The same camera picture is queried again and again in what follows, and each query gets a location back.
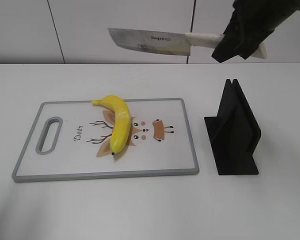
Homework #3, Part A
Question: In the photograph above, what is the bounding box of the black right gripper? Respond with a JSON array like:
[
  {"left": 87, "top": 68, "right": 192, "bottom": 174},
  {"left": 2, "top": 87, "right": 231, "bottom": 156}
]
[{"left": 211, "top": 0, "right": 300, "bottom": 63}]

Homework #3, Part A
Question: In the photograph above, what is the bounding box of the white-handled kitchen knife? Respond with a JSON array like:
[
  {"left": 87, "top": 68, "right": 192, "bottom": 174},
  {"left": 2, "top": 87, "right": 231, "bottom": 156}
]
[{"left": 107, "top": 27, "right": 268, "bottom": 60}]

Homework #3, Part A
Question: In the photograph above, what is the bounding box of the yellow plastic banana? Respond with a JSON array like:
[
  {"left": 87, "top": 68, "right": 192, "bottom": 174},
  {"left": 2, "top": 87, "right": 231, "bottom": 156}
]
[{"left": 91, "top": 95, "right": 132, "bottom": 155}]

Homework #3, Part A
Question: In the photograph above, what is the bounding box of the black knife stand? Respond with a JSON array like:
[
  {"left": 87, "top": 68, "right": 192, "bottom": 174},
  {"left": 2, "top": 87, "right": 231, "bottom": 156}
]
[{"left": 204, "top": 79, "right": 261, "bottom": 175}]

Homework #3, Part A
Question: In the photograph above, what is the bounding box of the white grey-rimmed cutting board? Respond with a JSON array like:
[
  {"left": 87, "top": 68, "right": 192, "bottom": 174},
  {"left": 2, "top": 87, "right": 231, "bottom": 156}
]
[{"left": 12, "top": 98, "right": 199, "bottom": 183}]

